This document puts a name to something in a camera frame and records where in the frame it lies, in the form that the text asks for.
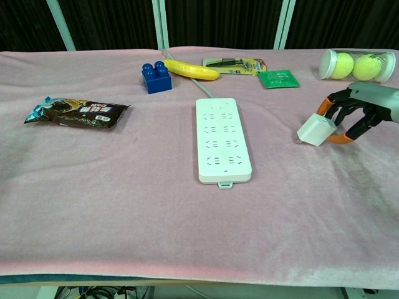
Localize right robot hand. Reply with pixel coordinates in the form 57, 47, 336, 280
315, 82, 399, 146

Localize white charger cube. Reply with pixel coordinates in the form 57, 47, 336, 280
296, 113, 338, 147

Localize white power strip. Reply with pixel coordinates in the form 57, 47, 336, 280
195, 97, 253, 190

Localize yellow tennis ball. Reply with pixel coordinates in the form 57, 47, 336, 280
352, 53, 383, 82
330, 52, 355, 79

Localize clear tennis ball tube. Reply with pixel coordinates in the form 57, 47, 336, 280
318, 49, 397, 84

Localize green sachet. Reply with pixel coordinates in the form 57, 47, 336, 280
257, 69, 300, 90

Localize razor blister pack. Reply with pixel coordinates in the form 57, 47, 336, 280
201, 57, 269, 76

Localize dark pleated curtain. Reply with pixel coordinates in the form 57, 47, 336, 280
0, 0, 399, 52

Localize yellow banana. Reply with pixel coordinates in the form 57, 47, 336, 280
163, 59, 221, 82

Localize blue building block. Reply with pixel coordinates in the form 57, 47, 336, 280
141, 60, 173, 95

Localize pink table cloth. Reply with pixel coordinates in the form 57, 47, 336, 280
0, 46, 399, 287

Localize dark chocolate snack packet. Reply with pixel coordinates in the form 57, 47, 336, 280
24, 96, 132, 131

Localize white frame pole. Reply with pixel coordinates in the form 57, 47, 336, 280
151, 0, 171, 50
272, 0, 296, 50
46, 0, 77, 52

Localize black floor cables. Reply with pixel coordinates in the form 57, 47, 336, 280
55, 285, 153, 299

